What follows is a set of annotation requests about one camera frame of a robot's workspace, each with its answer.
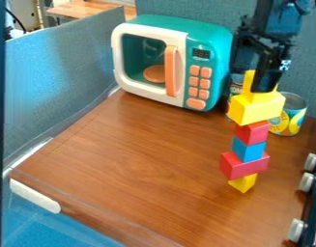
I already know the blue cube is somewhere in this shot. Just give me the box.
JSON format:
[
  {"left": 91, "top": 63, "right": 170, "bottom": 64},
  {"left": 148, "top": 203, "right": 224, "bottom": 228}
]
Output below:
[{"left": 231, "top": 136, "right": 268, "bottom": 163}]

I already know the large red block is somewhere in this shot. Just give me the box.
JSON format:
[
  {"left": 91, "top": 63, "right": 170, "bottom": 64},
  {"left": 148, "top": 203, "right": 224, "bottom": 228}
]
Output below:
[{"left": 219, "top": 151, "right": 272, "bottom": 180}]

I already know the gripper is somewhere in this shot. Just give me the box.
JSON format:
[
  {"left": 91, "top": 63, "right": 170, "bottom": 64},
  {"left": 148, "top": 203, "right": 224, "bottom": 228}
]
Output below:
[{"left": 229, "top": 24, "right": 298, "bottom": 95}]

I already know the small yellow cube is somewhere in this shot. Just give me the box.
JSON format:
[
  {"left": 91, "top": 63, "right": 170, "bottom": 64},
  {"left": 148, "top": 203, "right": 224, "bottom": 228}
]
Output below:
[{"left": 227, "top": 173, "right": 260, "bottom": 194}]

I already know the wooden desk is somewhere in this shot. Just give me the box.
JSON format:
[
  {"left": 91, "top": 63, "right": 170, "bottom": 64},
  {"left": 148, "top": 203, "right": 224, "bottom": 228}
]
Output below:
[{"left": 44, "top": 0, "right": 138, "bottom": 21}]

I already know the large yellow cube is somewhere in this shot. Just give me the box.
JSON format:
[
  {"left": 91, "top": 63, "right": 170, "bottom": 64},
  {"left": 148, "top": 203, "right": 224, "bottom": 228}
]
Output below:
[{"left": 227, "top": 91, "right": 287, "bottom": 126}]

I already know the small yellow block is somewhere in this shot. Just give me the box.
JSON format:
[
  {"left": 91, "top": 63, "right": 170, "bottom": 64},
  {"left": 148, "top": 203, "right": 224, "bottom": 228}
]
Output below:
[{"left": 241, "top": 69, "right": 282, "bottom": 96}]

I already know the toy stove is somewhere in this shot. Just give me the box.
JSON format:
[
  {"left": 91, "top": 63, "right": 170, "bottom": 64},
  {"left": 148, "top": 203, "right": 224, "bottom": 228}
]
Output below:
[{"left": 286, "top": 151, "right": 316, "bottom": 247}]

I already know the can with dark label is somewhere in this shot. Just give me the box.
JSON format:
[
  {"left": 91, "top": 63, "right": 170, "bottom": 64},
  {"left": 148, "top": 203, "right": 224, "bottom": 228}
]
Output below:
[{"left": 224, "top": 72, "right": 245, "bottom": 122}]

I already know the toy microwave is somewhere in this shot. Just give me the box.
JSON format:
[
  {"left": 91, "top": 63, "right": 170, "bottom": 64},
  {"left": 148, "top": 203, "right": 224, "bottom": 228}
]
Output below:
[{"left": 109, "top": 14, "right": 236, "bottom": 113}]

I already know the small red cube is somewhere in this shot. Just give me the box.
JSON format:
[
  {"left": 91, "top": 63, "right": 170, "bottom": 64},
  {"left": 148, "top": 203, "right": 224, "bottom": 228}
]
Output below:
[{"left": 233, "top": 120, "right": 272, "bottom": 146}]

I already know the can with yellow blue label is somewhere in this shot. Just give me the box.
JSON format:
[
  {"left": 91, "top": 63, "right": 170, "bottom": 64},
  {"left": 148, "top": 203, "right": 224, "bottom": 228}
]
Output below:
[{"left": 267, "top": 91, "right": 310, "bottom": 138}]

